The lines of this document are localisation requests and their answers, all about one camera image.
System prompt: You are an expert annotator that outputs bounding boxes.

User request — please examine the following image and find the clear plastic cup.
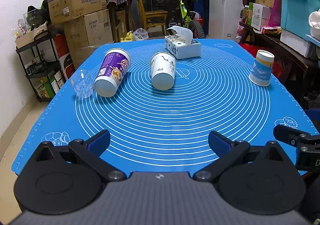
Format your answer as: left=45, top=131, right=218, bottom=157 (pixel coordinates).
left=71, top=69, right=94, bottom=98

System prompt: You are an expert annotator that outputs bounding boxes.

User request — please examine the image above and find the blue yellow paper cup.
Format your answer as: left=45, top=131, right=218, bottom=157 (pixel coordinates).
left=248, top=50, right=274, bottom=87

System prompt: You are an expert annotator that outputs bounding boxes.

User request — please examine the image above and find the purple tall paper cup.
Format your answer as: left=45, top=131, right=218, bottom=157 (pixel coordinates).
left=94, top=48, right=131, bottom=97

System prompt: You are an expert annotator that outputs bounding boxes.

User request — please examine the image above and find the white paper cup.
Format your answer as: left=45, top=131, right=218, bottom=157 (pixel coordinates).
left=150, top=52, right=176, bottom=91

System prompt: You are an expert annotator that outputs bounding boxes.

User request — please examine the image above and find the black metal shelf rack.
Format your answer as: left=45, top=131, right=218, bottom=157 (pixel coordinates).
left=16, top=30, right=62, bottom=102

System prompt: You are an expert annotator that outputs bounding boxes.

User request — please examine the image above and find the dark wooden side table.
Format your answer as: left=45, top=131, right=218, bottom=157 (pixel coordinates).
left=239, top=22, right=319, bottom=98

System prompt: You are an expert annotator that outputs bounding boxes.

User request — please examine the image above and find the blue silicone baking mat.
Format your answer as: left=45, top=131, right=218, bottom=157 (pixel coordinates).
left=11, top=39, right=317, bottom=174

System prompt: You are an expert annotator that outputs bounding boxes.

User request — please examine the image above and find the large lower cardboard box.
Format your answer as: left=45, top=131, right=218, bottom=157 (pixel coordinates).
left=63, top=9, right=113, bottom=69

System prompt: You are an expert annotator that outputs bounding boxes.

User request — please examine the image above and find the white tissue box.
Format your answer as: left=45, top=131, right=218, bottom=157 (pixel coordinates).
left=164, top=26, right=201, bottom=60

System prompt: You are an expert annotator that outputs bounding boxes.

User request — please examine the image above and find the white cabinet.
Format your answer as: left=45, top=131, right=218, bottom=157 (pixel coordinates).
left=208, top=0, right=244, bottom=40

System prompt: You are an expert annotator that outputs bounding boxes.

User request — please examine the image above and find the white green carton box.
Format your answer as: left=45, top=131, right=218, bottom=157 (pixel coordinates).
left=247, top=3, right=272, bottom=31

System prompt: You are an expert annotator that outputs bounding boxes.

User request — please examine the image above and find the teal plastic storage bin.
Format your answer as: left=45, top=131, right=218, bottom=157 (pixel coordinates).
left=280, top=0, right=320, bottom=40

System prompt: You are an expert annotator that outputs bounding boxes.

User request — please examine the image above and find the black green bicycle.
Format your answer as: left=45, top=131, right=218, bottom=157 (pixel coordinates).
left=161, top=0, right=206, bottom=39

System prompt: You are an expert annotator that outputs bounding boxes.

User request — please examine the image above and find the wooden chair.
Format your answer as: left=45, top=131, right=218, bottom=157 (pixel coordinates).
left=137, top=0, right=168, bottom=35

